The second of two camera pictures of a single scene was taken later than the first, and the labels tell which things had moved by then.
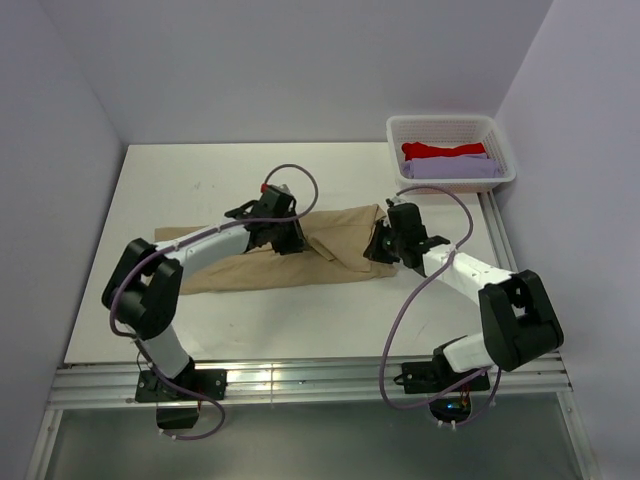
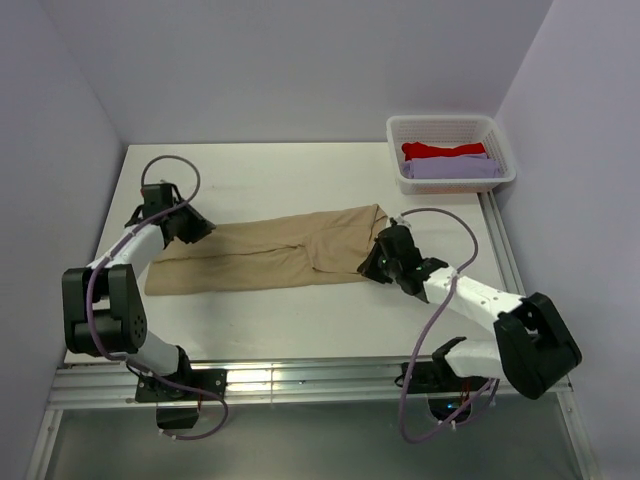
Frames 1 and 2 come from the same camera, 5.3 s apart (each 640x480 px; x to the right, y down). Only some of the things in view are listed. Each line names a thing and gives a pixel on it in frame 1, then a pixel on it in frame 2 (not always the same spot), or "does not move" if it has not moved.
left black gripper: x=294 y=244 → x=200 y=229
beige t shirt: x=336 y=245 does not move
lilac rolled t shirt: x=471 y=166 does not move
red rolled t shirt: x=413 y=150 does not move
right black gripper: x=374 y=251 → x=370 y=269
